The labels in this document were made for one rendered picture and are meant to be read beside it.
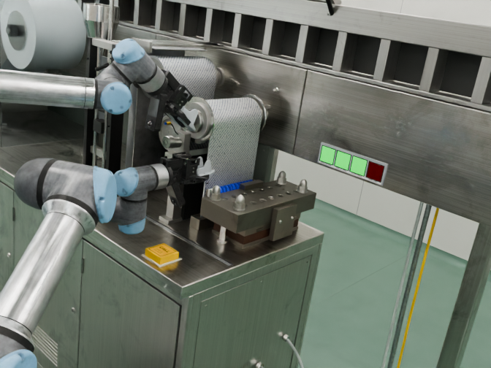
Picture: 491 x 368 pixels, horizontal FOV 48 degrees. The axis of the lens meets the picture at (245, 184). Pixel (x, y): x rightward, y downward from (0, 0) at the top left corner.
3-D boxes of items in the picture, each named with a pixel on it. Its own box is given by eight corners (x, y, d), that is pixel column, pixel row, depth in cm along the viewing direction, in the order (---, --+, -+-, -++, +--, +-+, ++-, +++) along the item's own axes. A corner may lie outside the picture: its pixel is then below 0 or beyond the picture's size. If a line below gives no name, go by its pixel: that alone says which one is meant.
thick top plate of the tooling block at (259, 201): (199, 215, 174) (202, 197, 172) (279, 193, 203) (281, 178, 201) (235, 234, 165) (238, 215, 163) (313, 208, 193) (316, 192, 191)
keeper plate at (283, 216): (268, 239, 178) (273, 207, 175) (287, 232, 186) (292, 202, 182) (274, 242, 177) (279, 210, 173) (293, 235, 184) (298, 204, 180)
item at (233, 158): (202, 193, 178) (209, 138, 172) (250, 182, 195) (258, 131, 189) (204, 193, 178) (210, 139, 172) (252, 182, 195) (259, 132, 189)
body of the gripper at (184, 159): (202, 158, 167) (172, 163, 158) (199, 184, 170) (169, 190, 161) (185, 151, 172) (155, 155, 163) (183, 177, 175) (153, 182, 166)
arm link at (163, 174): (157, 193, 158) (140, 185, 163) (169, 191, 161) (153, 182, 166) (159, 169, 156) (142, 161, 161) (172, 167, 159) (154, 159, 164)
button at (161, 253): (144, 255, 158) (145, 247, 158) (163, 250, 164) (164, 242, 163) (159, 265, 154) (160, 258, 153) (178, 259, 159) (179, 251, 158)
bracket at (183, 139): (157, 219, 184) (165, 131, 174) (172, 215, 189) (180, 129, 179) (166, 225, 181) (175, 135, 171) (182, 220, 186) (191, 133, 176)
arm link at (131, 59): (104, 52, 147) (127, 31, 148) (128, 78, 156) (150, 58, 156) (115, 64, 142) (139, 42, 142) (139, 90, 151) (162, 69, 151)
